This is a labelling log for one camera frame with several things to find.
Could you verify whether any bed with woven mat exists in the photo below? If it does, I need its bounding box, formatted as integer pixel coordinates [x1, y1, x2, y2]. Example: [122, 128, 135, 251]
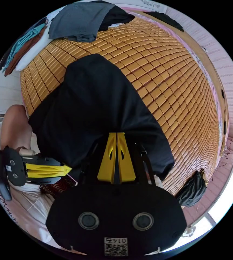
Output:
[20, 10, 229, 198]

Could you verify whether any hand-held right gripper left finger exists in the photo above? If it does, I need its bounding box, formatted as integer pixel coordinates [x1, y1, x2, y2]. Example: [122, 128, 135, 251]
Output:
[97, 132, 117, 183]

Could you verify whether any teal and brown pile of clothes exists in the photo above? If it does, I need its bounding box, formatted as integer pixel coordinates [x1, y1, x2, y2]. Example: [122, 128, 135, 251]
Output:
[0, 20, 48, 77]

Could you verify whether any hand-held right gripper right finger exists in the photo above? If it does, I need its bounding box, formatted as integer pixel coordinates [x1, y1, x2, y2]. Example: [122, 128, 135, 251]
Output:
[114, 132, 136, 183]

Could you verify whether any black garment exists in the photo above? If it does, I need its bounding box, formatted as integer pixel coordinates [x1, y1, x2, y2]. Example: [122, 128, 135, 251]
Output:
[176, 169, 207, 208]
[148, 11, 185, 32]

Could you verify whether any person's left hand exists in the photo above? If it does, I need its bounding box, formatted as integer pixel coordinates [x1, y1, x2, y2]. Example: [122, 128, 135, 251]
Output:
[20, 148, 36, 156]

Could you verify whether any window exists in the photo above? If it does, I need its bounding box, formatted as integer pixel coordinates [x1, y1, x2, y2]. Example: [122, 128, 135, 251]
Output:
[181, 170, 233, 238]

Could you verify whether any person's body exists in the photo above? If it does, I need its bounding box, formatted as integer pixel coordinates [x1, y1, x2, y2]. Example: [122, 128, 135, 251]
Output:
[0, 104, 57, 249]

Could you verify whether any grey and black pile of clothes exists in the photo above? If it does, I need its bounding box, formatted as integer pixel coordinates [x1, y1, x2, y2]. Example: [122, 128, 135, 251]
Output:
[48, 1, 135, 43]

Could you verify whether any black long sleeve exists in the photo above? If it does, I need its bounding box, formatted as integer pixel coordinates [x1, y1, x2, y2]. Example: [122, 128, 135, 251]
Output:
[28, 53, 175, 181]

